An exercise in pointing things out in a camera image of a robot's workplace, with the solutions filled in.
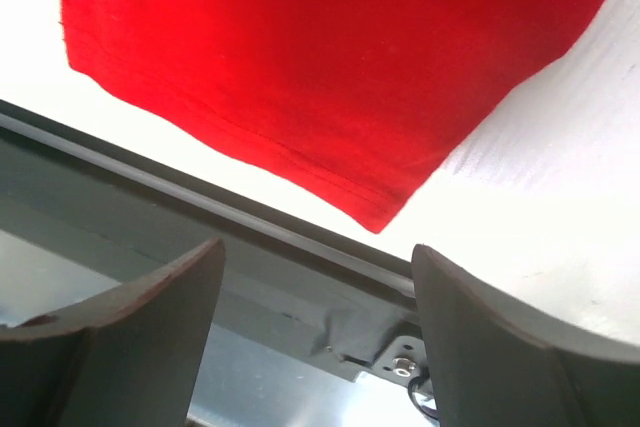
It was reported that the red t shirt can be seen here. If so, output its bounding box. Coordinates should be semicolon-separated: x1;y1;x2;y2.
61;0;605;233

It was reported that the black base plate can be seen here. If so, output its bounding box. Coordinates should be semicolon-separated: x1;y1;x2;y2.
1;103;427;385

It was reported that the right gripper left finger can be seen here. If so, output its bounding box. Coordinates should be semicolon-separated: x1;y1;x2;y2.
1;239;225;426

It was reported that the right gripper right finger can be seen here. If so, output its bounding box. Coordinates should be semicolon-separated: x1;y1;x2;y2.
411;245;639;426

